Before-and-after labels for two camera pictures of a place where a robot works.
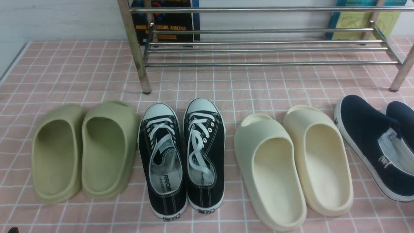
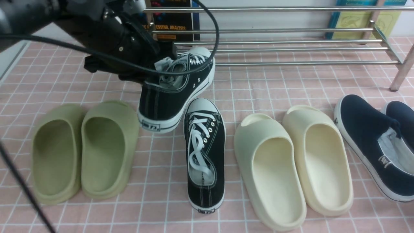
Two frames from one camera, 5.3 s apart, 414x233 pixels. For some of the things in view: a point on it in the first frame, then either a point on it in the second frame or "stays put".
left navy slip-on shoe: (374, 140) stays put
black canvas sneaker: (204, 154) stays put
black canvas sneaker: (161, 154) -> (162, 100)
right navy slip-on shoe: (404, 115) stays put
